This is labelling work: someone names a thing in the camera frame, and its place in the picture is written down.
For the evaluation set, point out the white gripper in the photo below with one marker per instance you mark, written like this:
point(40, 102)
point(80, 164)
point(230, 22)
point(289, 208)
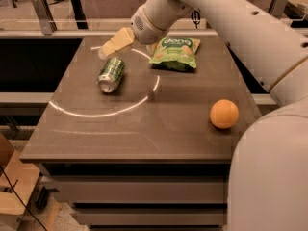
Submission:
point(143, 28)

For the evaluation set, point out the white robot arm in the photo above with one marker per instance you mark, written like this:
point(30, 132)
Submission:
point(268, 183)

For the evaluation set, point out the metal rail bracket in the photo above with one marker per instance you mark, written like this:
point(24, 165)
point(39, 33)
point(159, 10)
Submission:
point(45, 19)
point(277, 7)

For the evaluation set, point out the left metal rail bracket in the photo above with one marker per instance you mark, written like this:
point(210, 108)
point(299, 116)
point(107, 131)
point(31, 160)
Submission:
point(45, 19)

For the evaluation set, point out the green soda can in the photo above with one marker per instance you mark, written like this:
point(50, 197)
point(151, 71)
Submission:
point(111, 75)

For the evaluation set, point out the grey table drawer cabinet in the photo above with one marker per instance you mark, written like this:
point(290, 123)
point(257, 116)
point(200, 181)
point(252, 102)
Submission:
point(141, 197)

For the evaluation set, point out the green chip bag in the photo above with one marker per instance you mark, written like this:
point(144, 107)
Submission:
point(176, 53)

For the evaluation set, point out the orange ball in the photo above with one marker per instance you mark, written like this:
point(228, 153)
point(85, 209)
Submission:
point(224, 114)

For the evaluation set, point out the right metal rail bracket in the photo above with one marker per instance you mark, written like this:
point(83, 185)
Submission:
point(277, 7)

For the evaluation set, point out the wooden box on floor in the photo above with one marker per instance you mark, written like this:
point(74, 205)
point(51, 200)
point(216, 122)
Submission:
point(17, 182)

